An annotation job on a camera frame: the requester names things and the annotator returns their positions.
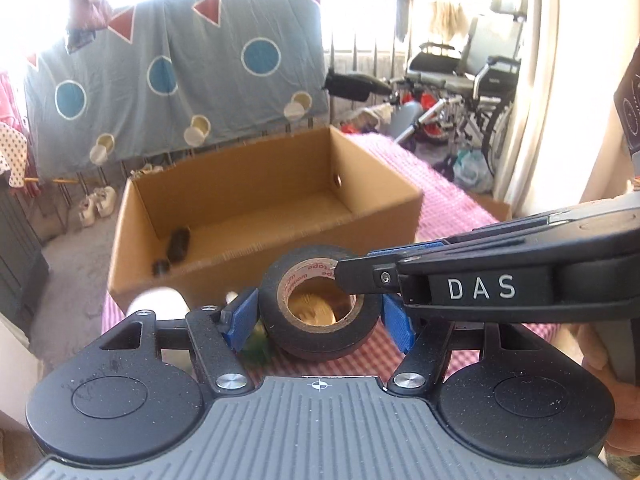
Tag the dark red hanging garment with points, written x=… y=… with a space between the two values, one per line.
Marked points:
x=85 y=5

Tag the star dotted white cloth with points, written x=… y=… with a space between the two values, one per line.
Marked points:
x=12 y=150

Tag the person's right hand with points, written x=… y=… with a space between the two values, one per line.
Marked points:
x=625 y=420

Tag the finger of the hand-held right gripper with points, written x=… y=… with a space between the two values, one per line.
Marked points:
x=450 y=246
x=360 y=277

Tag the plastic bag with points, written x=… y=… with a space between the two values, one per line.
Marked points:
x=472 y=170

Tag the wheelchair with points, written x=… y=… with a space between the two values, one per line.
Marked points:
x=492 y=65

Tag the black cylinder tube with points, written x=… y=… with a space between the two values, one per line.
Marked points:
x=179 y=245

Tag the dark cabinet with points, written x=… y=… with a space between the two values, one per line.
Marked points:
x=20 y=260

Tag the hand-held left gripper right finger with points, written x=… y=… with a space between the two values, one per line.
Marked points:
x=397 y=324

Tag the blue printed bedsheet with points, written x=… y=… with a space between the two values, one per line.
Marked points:
x=200 y=85

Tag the cardboard box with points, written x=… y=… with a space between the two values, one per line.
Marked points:
x=240 y=195

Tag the black padded seat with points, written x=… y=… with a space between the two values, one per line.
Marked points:
x=355 y=85

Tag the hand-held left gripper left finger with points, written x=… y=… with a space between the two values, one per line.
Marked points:
x=241 y=321

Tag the green glass dropper bottle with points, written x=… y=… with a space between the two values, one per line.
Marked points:
x=257 y=352

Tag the cream shoe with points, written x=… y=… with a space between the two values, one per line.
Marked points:
x=106 y=200
x=87 y=210

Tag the flat cardboard piece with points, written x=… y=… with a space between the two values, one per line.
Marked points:
x=495 y=207

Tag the gold lidded jar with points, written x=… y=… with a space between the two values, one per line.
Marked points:
x=310 y=310

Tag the white pill bottle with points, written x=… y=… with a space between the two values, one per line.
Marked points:
x=157 y=302

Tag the black tape roll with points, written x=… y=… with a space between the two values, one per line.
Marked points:
x=300 y=345

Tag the beige hanging cloth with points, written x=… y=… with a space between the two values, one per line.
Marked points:
x=447 y=17

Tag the pink checkered tablecloth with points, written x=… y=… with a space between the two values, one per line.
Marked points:
x=450 y=195

